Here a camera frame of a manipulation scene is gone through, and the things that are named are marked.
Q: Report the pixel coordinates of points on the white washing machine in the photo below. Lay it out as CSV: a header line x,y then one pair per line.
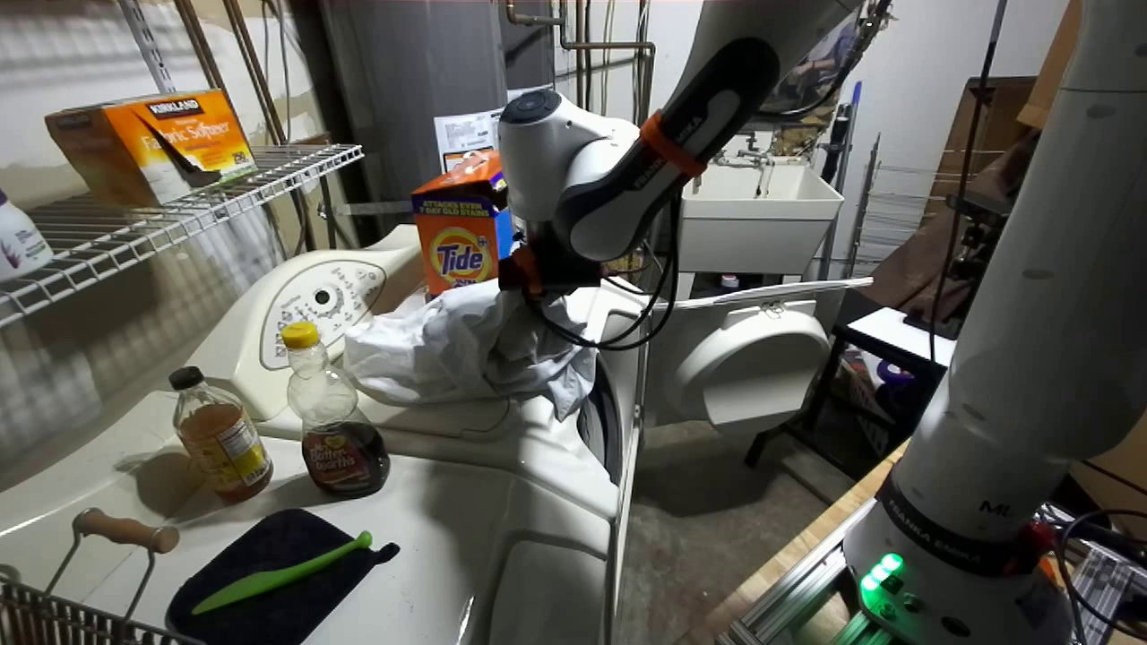
x,y
479,435

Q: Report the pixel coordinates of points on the blue tipped pole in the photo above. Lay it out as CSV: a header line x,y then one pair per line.
x,y
855,93

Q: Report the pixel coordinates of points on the dark syrup bottle yellow cap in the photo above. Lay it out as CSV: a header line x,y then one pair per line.
x,y
342,454

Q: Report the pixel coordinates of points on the brown cardboard box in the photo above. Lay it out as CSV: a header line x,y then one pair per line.
x,y
1009,118

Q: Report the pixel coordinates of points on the white paper label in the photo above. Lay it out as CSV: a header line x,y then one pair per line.
x,y
459,137

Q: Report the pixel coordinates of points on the white washing machine door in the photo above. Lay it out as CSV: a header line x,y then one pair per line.
x,y
747,361

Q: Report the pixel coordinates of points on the metal water pipes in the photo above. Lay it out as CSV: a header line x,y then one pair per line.
x,y
587,60

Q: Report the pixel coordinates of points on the white topped black stand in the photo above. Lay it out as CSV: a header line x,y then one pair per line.
x,y
897,335

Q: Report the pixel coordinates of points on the orange Tide detergent box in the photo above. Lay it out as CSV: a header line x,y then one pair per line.
x,y
452,246

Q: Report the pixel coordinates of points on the grey water heater tank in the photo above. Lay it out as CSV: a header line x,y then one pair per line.
x,y
407,73

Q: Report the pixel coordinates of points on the white utility sink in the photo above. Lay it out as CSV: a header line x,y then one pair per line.
x,y
765,228

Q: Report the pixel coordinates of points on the aluminium frame rail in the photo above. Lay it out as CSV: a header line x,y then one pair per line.
x,y
795,602

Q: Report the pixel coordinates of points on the white plastic jug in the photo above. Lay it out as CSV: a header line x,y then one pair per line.
x,y
23,246

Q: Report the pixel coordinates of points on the amber vinegar bottle black cap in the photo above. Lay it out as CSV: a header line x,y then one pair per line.
x,y
219,442

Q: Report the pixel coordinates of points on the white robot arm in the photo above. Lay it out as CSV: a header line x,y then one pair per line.
x,y
1041,335

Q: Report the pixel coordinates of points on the large brown cardboard sheet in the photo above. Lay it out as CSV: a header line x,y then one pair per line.
x,y
1049,85

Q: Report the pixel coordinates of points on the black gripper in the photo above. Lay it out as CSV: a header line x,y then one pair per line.
x,y
551,272

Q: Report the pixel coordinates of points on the black pot holder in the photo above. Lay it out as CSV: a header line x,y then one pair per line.
x,y
290,539

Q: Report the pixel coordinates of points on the orange Kirkland cardboard box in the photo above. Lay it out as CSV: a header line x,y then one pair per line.
x,y
182,137

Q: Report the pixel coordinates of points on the dark cluttered window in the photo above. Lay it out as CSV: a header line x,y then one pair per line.
x,y
837,60

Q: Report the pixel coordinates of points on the green plastic utensil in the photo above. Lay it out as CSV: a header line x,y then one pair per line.
x,y
281,578

